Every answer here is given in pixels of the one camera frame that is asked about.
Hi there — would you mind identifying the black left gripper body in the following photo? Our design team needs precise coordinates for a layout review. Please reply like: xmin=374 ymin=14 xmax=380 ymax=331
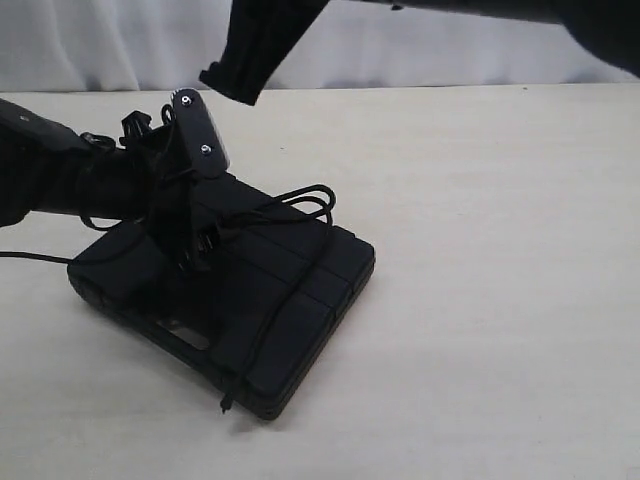
xmin=121 ymin=112 xmax=209 ymax=270

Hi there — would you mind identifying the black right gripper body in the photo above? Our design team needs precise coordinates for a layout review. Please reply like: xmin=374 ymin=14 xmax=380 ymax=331
xmin=224 ymin=0 xmax=328 ymax=65

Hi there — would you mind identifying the black braided rope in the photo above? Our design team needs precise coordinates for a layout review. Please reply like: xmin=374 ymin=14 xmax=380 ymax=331
xmin=199 ymin=183 xmax=339 ymax=414

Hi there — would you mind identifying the black plastic carrying case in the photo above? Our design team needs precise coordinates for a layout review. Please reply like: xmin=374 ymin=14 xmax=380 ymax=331
xmin=67 ymin=174 xmax=375 ymax=420

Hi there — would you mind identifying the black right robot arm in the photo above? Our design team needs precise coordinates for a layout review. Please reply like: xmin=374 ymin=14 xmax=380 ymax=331
xmin=199 ymin=1 xmax=639 ymax=105

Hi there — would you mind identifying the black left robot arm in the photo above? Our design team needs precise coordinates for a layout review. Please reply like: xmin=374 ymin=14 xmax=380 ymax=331
xmin=1 ymin=89 xmax=229 ymax=269

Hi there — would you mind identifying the thin black left cable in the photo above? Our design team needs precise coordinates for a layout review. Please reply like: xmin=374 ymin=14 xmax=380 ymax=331
xmin=0 ymin=249 xmax=76 ymax=266

